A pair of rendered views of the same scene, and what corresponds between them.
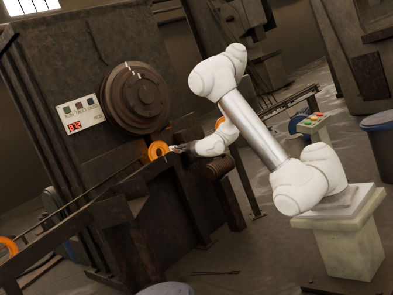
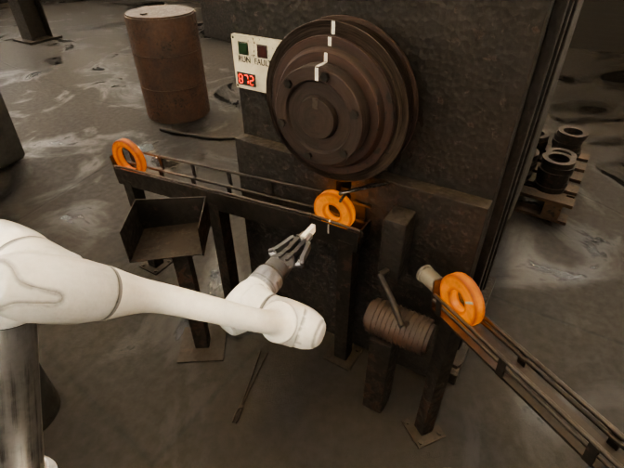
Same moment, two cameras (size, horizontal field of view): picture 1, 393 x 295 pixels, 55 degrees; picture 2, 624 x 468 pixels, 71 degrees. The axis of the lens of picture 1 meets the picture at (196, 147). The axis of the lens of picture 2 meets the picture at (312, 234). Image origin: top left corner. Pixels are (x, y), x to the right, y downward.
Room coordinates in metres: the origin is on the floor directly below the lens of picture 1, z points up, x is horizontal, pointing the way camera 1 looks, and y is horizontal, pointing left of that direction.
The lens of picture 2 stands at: (1.96, -0.91, 1.59)
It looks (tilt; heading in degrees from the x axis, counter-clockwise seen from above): 37 degrees down; 70
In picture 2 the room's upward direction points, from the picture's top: 1 degrees counter-clockwise
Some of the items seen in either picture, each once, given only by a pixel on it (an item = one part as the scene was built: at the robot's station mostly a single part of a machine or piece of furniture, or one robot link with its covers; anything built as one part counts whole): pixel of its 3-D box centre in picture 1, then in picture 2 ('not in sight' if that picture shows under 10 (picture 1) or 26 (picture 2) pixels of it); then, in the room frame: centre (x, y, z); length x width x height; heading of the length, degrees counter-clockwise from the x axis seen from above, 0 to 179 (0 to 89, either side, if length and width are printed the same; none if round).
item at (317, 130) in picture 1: (327, 161); not in sight; (2.31, -0.75, 0.31); 0.24 x 0.16 x 0.62; 128
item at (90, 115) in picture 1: (81, 113); (265, 66); (2.33, 0.57, 1.15); 0.26 x 0.02 x 0.18; 128
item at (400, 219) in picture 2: (186, 146); (396, 242); (2.62, 0.06, 0.68); 0.11 x 0.08 x 0.24; 38
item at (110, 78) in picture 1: (137, 98); (336, 105); (2.46, 0.24, 1.11); 0.47 x 0.06 x 0.47; 128
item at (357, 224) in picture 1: (337, 208); not in sight; (1.61, -0.50, 0.33); 0.32 x 0.32 x 0.04; 41
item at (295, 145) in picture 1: (305, 172); not in sight; (2.41, -0.62, 0.26); 0.12 x 0.12 x 0.52
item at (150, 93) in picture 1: (145, 95); (319, 116); (2.38, 0.18, 1.11); 0.28 x 0.06 x 0.28; 128
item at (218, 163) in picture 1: (229, 192); (392, 363); (2.56, -0.10, 0.27); 0.22 x 0.13 x 0.53; 128
